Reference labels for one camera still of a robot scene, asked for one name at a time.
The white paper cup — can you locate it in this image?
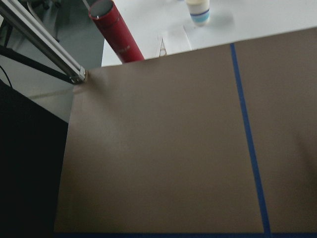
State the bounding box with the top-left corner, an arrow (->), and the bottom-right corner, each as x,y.
185,0 -> 210,26

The red cylinder object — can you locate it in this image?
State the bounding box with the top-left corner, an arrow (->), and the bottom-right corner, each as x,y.
89,0 -> 144,63

